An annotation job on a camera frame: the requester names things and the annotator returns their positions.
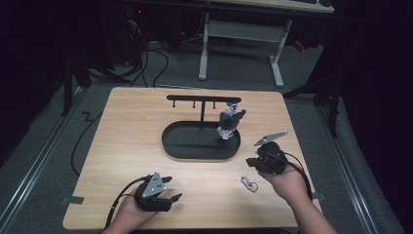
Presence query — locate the black hook rack with tray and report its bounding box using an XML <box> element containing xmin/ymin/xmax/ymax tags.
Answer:
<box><xmin>161</xmin><ymin>94</ymin><xmax>243</xmax><ymax>161</ymax></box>

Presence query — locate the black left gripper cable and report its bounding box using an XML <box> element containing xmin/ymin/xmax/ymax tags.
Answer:
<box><xmin>103</xmin><ymin>175</ymin><xmax>152</xmax><ymax>230</ymax></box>

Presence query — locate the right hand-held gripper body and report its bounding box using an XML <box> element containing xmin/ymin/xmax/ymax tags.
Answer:
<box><xmin>253</xmin><ymin>131</ymin><xmax>289</xmax><ymax>176</ymax></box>

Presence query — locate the bundle of black cables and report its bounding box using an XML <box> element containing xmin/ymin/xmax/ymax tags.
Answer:
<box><xmin>123</xmin><ymin>41</ymin><xmax>170</xmax><ymax>89</ymax></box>

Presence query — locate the person's right hand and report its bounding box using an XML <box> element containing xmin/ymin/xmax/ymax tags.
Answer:
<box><xmin>257</xmin><ymin>164</ymin><xmax>311</xmax><ymax>205</ymax></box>

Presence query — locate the silver metal keyring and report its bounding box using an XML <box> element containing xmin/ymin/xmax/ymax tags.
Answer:
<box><xmin>240</xmin><ymin>175</ymin><xmax>260</xmax><ymax>194</ymax></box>

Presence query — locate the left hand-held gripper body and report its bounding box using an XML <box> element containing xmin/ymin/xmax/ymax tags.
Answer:
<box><xmin>133</xmin><ymin>171</ymin><xmax>174</xmax><ymax>213</ymax></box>

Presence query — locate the white-framed desk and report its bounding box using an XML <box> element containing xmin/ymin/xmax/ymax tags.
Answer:
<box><xmin>198</xmin><ymin>0</ymin><xmax>335</xmax><ymax>89</ymax></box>

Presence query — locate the person's left hand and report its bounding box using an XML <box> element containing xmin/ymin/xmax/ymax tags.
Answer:
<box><xmin>108</xmin><ymin>196</ymin><xmax>159</xmax><ymax>233</ymax></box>

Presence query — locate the metal floor rail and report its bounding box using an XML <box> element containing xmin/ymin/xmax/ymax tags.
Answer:
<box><xmin>0</xmin><ymin>87</ymin><xmax>83</xmax><ymax>226</ymax></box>
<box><xmin>316</xmin><ymin>105</ymin><xmax>380</xmax><ymax>234</ymax></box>

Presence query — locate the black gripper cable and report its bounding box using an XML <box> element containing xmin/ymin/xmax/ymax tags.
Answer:
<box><xmin>272</xmin><ymin>150</ymin><xmax>314</xmax><ymax>202</ymax></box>
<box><xmin>103</xmin><ymin>175</ymin><xmax>152</xmax><ymax>230</ymax></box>

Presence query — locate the black and pink plush toy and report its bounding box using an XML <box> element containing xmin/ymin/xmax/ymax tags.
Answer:
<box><xmin>217</xmin><ymin>102</ymin><xmax>247</xmax><ymax>141</ymax></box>

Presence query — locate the black floor cable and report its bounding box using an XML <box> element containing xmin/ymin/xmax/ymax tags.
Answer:
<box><xmin>70</xmin><ymin>111</ymin><xmax>103</xmax><ymax>177</ymax></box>

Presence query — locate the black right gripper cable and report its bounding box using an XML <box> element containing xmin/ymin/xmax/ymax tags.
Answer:
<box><xmin>272</xmin><ymin>150</ymin><xmax>314</xmax><ymax>202</ymax></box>

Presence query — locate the black metal stand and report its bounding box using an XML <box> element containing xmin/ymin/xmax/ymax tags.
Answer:
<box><xmin>282</xmin><ymin>77</ymin><xmax>343</xmax><ymax>138</ymax></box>
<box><xmin>60</xmin><ymin>58</ymin><xmax>93</xmax><ymax>117</ymax></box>

